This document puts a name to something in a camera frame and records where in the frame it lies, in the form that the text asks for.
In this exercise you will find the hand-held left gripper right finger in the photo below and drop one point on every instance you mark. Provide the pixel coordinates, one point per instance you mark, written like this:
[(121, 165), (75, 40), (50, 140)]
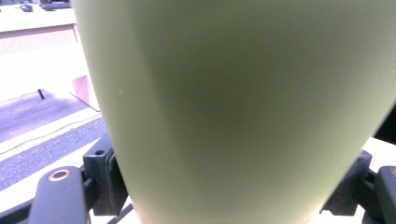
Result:
[(348, 189)]

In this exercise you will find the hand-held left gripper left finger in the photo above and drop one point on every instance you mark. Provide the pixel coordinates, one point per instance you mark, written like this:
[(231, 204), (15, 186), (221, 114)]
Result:
[(104, 180)]

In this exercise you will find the beige background desk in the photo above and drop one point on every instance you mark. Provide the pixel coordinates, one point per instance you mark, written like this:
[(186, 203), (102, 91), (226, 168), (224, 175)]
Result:
[(34, 21)]

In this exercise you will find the dark computer mouse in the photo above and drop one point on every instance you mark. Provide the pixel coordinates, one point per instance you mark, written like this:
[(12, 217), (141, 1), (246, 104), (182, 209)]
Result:
[(26, 7)]

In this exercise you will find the dark keyboard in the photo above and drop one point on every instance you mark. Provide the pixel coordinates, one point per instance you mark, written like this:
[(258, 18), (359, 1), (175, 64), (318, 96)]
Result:
[(55, 5)]

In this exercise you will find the green bottle with white cap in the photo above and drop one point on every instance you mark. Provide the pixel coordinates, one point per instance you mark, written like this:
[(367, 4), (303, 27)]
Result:
[(236, 109)]

